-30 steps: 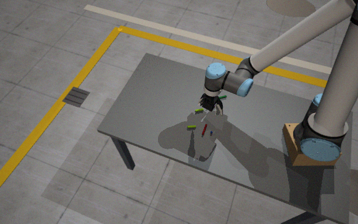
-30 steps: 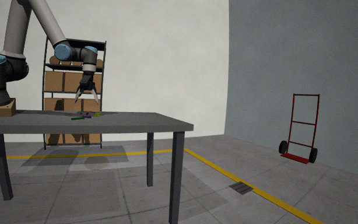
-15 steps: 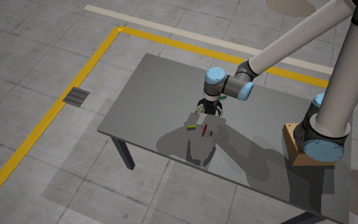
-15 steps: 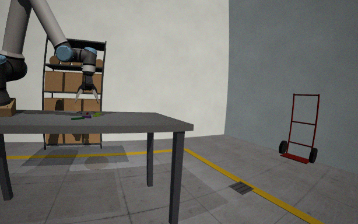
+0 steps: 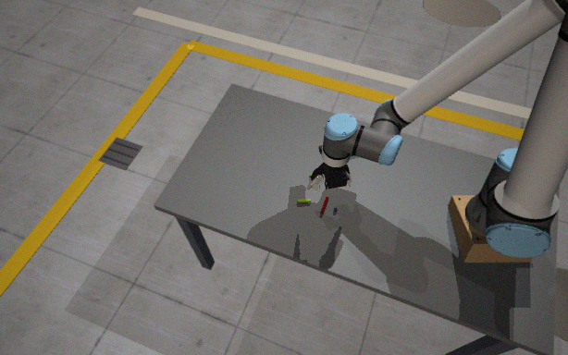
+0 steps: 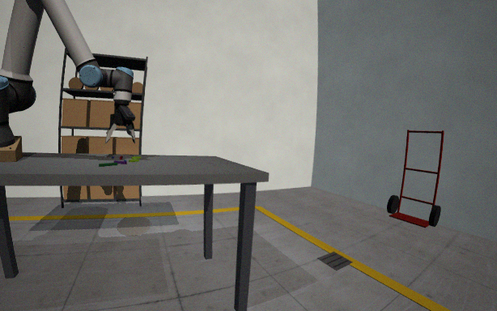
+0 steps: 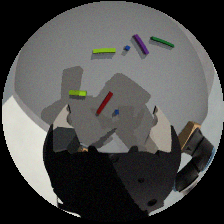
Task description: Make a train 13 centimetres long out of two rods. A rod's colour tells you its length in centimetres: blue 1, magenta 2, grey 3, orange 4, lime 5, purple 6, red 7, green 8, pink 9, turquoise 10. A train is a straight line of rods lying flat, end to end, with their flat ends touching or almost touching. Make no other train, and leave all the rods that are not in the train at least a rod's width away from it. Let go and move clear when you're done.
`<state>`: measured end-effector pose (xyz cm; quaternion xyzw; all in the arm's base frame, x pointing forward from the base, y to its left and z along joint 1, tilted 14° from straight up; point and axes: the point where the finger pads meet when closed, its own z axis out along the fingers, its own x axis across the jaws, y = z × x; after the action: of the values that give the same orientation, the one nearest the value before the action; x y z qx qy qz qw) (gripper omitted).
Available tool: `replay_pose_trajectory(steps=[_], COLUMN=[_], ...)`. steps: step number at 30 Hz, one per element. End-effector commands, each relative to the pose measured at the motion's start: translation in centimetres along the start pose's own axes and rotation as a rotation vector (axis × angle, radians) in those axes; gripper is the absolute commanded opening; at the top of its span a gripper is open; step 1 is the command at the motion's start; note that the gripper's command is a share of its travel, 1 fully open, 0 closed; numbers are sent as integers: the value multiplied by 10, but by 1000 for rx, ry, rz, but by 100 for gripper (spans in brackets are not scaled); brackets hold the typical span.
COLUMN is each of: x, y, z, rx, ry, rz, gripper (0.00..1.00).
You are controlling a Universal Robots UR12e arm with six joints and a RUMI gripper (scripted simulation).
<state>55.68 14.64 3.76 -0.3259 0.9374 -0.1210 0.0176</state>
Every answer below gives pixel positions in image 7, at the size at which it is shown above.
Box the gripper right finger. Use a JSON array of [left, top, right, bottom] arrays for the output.
[[144, 106, 181, 187]]

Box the purple rod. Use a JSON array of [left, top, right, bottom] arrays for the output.
[[133, 34, 149, 54]]

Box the dark red rod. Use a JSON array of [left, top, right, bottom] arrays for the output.
[[96, 92, 113, 114]]

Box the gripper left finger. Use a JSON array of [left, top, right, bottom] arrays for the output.
[[43, 104, 80, 189]]

